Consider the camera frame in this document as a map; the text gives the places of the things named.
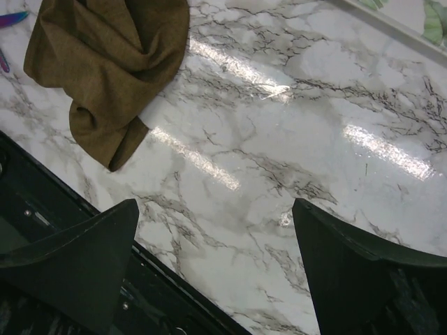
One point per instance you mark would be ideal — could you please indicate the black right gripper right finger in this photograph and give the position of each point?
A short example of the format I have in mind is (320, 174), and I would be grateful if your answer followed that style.
(363, 284)

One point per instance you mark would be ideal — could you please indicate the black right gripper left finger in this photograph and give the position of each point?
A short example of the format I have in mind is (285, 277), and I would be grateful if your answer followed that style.
(78, 271)

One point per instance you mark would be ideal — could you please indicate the brown cloth napkin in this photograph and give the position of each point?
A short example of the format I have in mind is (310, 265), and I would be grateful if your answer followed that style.
(112, 58)

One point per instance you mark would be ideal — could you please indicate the iridescent rainbow spoon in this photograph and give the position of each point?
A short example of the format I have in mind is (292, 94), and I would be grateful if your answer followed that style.
(3, 63)

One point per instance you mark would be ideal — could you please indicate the white leaf-pattern tray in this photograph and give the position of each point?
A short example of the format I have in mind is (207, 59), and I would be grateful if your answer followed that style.
(424, 21)

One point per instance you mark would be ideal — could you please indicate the black metal base frame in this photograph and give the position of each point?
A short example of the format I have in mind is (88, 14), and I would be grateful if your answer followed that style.
(35, 204)

